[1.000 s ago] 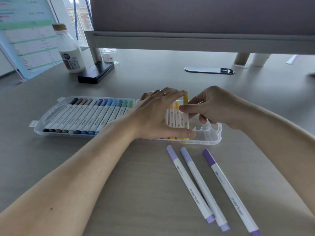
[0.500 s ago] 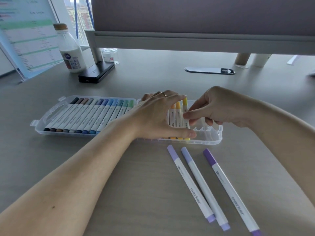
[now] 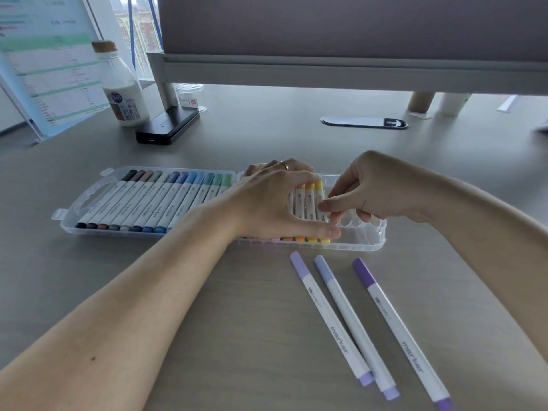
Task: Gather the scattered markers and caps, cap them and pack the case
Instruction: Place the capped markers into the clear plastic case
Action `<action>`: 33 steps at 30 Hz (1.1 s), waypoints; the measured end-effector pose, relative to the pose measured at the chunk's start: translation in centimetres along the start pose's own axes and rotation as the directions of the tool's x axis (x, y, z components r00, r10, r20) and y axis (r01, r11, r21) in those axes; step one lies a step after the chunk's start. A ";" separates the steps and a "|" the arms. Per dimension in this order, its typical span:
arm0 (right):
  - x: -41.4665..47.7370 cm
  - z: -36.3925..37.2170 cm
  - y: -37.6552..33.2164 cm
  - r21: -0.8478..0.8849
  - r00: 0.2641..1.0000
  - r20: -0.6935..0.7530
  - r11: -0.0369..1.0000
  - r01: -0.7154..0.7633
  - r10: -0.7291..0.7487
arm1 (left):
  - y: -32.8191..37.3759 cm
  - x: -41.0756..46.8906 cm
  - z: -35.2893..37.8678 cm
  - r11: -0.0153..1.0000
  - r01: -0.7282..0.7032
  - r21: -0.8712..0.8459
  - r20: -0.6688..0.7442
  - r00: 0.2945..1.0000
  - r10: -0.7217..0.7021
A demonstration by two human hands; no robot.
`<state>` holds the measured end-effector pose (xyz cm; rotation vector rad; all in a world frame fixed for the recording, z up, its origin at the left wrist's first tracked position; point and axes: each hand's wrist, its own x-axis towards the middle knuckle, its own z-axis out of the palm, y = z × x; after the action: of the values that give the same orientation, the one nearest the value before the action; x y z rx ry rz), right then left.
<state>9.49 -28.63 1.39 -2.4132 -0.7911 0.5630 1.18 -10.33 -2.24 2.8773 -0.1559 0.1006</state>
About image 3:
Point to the person's right hand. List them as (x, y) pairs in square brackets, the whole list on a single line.
[(385, 188)]

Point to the person's left hand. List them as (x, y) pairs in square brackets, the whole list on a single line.
[(261, 205)]

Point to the mint marker cap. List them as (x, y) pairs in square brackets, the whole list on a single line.
[(218, 179)]

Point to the mint-ended white marker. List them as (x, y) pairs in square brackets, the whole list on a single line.
[(212, 189)]

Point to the yellow marker cap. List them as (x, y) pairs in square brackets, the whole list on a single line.
[(310, 188)]

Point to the clear plastic marker case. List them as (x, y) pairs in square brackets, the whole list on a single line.
[(364, 239)]

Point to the yellow-green marker cap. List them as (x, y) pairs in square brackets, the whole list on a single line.
[(320, 186)]

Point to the sky-blue marker cap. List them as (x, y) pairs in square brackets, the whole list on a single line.
[(191, 178), (199, 178)]

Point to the lavender marker cap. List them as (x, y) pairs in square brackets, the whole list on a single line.
[(299, 264)]

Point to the sky-blue-ended white marker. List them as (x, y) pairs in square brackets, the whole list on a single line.
[(187, 201), (176, 203)]

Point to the blue marker cap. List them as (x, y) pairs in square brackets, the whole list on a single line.
[(182, 178)]

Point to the purple marker cap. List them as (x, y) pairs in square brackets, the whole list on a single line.
[(364, 273)]

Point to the periwinkle marker cap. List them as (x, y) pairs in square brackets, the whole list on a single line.
[(324, 267)]

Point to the blue-ended white marker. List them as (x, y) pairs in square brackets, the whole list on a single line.
[(165, 203)]

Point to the navy-ended white marker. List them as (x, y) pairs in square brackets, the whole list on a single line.
[(154, 202)]

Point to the lavender-ended white marker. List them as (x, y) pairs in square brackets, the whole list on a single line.
[(331, 318)]

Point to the tan-ended white marker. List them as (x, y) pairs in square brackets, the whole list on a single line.
[(125, 201)]

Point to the periwinkle-ended white marker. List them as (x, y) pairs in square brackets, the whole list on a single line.
[(355, 327)]

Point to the brown-ended white marker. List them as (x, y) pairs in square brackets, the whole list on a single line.
[(116, 200)]

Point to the purple-ended white marker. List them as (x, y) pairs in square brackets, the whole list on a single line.
[(402, 338)]

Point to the black-ended white marker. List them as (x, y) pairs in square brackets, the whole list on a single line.
[(106, 199)]

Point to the person's left forearm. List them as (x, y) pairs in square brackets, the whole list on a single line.
[(98, 333)]

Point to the person's right forearm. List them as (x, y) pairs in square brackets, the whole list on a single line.
[(496, 243)]

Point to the small white sachet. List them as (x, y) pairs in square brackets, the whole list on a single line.
[(419, 115)]

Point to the brown paper cup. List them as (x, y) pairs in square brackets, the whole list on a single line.
[(421, 102)]

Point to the white paper cup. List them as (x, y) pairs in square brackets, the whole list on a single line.
[(453, 104)]

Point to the grey desk shelf riser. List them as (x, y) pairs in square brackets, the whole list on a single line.
[(342, 74)]

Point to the black rectangular power bank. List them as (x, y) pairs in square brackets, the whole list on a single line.
[(168, 126)]

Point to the small clear jar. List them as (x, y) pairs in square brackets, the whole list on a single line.
[(189, 97)]

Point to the white paper slip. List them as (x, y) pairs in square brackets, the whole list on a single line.
[(507, 103)]

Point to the grey desk divider shelf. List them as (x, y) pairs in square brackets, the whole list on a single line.
[(355, 25)]

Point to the white milk bottle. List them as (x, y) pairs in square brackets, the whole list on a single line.
[(124, 98)]

